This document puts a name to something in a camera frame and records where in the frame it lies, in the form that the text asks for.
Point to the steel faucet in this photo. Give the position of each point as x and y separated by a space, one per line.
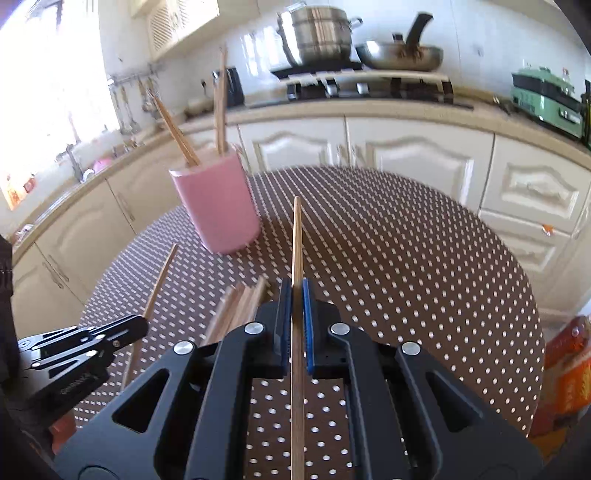
76 166

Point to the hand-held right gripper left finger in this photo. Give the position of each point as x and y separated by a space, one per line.
285 318

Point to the kitchen window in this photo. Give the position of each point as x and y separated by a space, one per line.
46 92

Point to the green electric cooker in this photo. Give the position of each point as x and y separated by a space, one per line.
547 101

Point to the black induction cooker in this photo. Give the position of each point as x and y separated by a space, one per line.
318 69

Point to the pink utensil holder cup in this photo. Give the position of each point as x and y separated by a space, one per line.
217 207

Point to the black gas stove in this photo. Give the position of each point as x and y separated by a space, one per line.
415 97

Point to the hanging steel ladle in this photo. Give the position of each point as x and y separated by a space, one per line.
125 110

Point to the cream lattice-door wall cabinet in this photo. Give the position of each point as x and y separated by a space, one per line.
180 23

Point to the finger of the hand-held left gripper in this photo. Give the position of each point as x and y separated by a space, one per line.
111 330
87 359

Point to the orange bottle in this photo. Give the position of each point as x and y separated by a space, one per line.
13 191

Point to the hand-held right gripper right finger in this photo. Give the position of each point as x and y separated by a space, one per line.
308 323

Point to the stacked bowls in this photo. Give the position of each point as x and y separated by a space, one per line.
198 108

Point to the brown polka-dot tablecloth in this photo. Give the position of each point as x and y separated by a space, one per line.
392 277

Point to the wooden chopstick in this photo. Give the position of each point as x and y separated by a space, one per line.
224 101
181 134
159 281
171 131
298 240
217 120

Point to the wall utensil rail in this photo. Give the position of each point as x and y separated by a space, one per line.
134 74

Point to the orange cardboard box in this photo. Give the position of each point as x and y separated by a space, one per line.
568 369

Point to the dark glass bottle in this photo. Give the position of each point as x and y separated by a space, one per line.
586 115

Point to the red basin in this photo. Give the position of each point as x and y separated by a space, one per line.
102 164

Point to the black kettle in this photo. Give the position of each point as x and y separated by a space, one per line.
233 87

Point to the bundle of wooden chopsticks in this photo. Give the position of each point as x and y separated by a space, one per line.
235 309

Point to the cream drawer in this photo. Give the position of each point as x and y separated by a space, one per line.
521 249
531 184

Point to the small jar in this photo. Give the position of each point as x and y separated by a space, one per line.
30 184

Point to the white board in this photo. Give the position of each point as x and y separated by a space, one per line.
392 76

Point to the steel steamer pot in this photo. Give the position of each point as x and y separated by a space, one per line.
318 37

